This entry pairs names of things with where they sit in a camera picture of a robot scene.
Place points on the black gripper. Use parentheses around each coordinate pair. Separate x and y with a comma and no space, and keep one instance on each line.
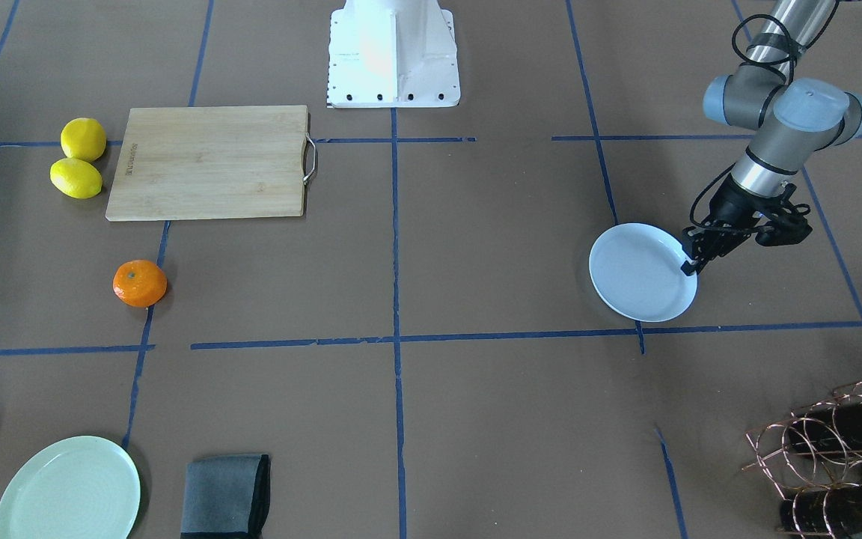
(730,204)

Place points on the blue plate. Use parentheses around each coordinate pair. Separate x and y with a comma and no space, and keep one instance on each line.
(636,269)

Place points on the orange mandarin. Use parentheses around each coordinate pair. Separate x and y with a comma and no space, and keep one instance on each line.
(140,283)

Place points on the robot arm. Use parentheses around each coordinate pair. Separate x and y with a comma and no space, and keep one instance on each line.
(791,118)

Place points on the green plate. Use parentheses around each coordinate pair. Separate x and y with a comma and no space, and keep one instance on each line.
(78,487)

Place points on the dark wine bottle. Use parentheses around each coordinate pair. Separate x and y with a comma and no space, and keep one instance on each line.
(833,430)
(835,511)

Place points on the wooden cutting board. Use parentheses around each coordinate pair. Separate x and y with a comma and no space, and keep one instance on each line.
(220,162)

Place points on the grey folded cloth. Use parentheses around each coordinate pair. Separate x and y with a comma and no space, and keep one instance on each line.
(226,496)

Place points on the lower yellow lemon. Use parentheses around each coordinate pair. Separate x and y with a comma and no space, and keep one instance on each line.
(76,178)

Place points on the yellow lemon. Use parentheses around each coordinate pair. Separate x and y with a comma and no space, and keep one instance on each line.
(84,139)
(76,178)

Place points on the upper yellow lemon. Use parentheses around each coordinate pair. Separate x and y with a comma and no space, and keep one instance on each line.
(84,139)

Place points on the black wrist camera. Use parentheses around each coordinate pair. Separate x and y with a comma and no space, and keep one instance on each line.
(786,222)

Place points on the copper wire wine rack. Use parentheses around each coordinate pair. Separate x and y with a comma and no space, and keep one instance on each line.
(813,458)

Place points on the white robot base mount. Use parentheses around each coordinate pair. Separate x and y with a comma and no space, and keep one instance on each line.
(392,54)

